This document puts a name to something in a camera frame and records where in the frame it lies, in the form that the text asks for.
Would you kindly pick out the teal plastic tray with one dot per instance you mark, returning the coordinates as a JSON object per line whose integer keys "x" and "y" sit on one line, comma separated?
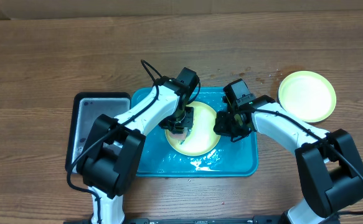
{"x": 226, "y": 159}

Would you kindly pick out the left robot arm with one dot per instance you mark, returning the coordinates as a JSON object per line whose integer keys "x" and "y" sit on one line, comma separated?
{"x": 111, "y": 155}

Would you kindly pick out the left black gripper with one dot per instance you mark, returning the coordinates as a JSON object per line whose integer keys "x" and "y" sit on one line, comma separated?
{"x": 188, "y": 123}

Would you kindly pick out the yellow-green plate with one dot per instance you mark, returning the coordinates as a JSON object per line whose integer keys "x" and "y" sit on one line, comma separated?
{"x": 308, "y": 96}
{"x": 201, "y": 138}

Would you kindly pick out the black water basin tray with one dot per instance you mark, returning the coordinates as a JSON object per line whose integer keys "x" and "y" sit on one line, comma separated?
{"x": 87, "y": 107}

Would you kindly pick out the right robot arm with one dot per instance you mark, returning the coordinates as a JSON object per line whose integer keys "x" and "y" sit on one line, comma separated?
{"x": 329, "y": 165}

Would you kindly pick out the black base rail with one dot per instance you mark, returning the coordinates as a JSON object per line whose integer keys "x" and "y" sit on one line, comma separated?
{"x": 258, "y": 219}

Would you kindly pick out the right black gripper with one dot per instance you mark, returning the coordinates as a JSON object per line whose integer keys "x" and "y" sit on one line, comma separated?
{"x": 223, "y": 125}

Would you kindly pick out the pink green scrub sponge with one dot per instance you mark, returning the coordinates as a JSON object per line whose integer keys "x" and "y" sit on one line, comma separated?
{"x": 179, "y": 137}

